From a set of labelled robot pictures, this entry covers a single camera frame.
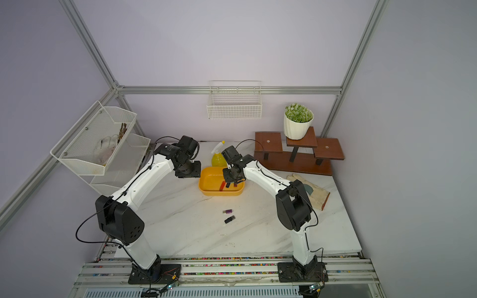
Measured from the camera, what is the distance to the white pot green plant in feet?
2.74

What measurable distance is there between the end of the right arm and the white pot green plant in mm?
340

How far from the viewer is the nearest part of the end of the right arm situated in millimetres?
662
